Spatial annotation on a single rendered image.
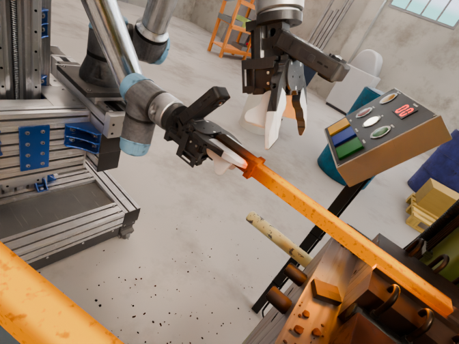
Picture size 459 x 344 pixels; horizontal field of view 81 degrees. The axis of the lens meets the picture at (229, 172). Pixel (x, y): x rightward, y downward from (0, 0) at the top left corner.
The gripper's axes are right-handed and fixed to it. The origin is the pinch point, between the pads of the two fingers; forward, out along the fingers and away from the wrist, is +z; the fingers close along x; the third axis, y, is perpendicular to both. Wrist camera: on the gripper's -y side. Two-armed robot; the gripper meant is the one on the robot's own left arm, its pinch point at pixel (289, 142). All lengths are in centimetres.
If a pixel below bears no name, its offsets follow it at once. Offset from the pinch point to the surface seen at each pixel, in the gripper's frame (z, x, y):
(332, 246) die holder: 22.7, -8.2, -6.3
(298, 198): 9.4, 1.4, -2.2
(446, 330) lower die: 24.0, 3.8, -24.2
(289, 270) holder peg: 24.0, 2.1, -1.1
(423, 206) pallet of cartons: 126, -317, -38
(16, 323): 4.6, 40.6, 1.9
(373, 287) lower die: 18.9, 6.5, -15.2
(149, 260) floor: 73, -34, 90
